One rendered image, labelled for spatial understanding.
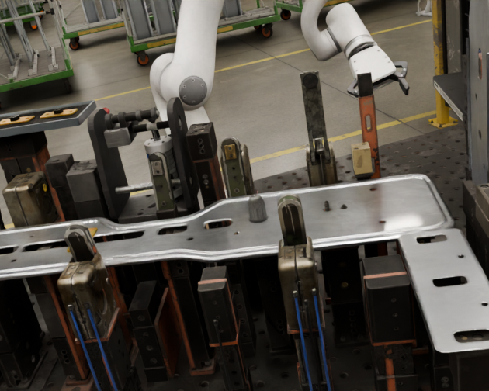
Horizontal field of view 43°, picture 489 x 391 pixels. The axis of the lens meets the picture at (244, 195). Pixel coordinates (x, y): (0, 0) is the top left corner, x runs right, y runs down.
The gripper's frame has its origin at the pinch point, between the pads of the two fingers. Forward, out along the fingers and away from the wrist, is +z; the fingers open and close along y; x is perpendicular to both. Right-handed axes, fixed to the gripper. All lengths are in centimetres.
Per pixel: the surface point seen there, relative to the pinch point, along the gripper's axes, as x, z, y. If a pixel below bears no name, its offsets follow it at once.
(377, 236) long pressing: 42, 48, 23
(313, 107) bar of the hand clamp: 37.0, 16.6, 22.3
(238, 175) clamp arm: 30, 20, 41
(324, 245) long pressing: 43, 46, 32
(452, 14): -176, -137, -99
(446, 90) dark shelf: 2.8, 6.7, -12.2
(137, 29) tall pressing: -418, -485, 120
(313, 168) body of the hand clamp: 29.4, 24.9, 26.9
